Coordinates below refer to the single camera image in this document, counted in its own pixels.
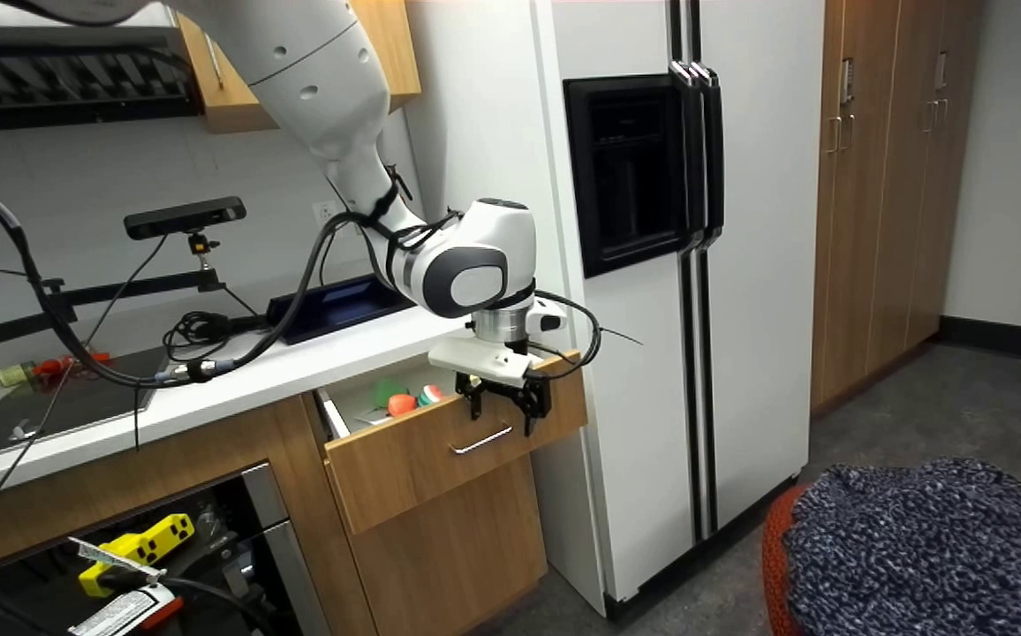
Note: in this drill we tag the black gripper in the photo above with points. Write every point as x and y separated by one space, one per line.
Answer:
502 392

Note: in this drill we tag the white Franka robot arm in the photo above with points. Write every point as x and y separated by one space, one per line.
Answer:
308 71

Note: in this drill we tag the white red toy in drawer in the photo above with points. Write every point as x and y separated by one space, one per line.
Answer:
434 392

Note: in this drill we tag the orange toy in drawer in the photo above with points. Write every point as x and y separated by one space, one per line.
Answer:
404 408

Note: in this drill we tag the green toy in drawer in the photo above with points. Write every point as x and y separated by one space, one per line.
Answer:
387 392

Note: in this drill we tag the wooden counter cabinet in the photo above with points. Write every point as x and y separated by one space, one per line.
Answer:
440 579

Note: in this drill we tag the dark blue tray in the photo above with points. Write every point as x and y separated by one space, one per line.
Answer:
320 312

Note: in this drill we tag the silver appliance panel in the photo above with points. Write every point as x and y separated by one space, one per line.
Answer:
284 566

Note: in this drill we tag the white double-door refrigerator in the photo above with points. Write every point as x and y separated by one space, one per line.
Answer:
758 295

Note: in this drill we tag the red office chair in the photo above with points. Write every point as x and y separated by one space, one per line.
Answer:
778 566

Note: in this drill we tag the yellow tool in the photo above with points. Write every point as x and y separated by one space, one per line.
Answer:
142 544

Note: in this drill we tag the tall wooden cabinet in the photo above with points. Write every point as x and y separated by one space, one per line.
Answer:
884 236

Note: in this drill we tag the white label with red print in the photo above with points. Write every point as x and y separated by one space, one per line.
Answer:
123 614

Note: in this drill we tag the red toy with green end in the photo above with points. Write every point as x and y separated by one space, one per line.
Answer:
55 369

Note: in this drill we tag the dark speckled round seat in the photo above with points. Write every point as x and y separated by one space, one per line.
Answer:
933 553

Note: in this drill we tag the black range hood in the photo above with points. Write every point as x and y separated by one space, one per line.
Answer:
60 84

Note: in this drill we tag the black stereo camera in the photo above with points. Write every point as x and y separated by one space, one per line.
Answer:
184 218

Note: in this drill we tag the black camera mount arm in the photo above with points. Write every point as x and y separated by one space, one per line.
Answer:
123 295

